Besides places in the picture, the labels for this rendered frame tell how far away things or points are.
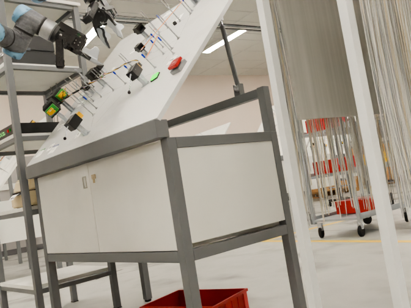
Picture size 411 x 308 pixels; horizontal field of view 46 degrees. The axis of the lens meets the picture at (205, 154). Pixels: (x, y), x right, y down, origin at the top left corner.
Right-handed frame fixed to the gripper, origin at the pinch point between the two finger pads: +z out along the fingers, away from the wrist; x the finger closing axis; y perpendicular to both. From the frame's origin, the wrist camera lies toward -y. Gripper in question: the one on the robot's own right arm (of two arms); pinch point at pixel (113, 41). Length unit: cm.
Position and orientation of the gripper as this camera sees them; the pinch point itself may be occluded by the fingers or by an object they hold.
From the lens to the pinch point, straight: 206.2
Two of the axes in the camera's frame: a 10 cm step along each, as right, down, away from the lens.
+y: 4.8, -3.8, 7.9
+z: 4.9, 8.6, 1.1
